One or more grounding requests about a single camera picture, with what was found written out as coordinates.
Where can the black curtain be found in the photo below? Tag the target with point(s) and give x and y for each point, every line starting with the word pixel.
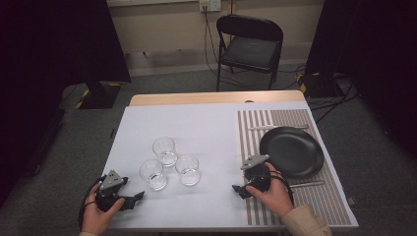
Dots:
pixel 49 65
pixel 370 59

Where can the black box yellow tape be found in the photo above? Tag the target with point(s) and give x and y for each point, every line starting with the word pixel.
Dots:
pixel 319 86

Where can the clear drinking glass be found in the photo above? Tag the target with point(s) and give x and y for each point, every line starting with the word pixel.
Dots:
pixel 188 170
pixel 165 151
pixel 153 174

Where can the white wall socket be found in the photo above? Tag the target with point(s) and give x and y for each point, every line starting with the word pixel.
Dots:
pixel 209 5

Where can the black stand base yellow tape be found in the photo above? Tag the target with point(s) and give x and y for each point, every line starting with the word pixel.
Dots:
pixel 98 95

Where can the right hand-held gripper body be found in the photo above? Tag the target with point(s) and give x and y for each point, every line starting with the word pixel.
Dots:
pixel 259 177

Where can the black folding chair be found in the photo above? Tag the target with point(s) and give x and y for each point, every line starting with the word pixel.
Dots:
pixel 250 52

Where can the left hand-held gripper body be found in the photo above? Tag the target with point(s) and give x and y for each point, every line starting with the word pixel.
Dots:
pixel 109 196

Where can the black round plate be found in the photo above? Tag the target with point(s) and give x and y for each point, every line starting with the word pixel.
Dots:
pixel 295 150

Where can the person's left hand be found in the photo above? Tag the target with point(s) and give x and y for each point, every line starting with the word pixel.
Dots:
pixel 96 219

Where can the silver table knife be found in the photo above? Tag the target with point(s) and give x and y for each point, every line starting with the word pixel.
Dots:
pixel 278 127

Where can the person's right hand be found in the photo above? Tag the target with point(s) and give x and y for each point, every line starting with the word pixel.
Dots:
pixel 278 196

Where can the silver fork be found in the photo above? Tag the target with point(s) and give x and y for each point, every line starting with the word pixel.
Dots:
pixel 306 184

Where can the white table sheet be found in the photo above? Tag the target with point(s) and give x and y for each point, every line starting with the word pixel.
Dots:
pixel 196 131

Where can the grey striped placemat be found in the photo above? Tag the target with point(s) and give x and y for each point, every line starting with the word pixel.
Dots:
pixel 262 137

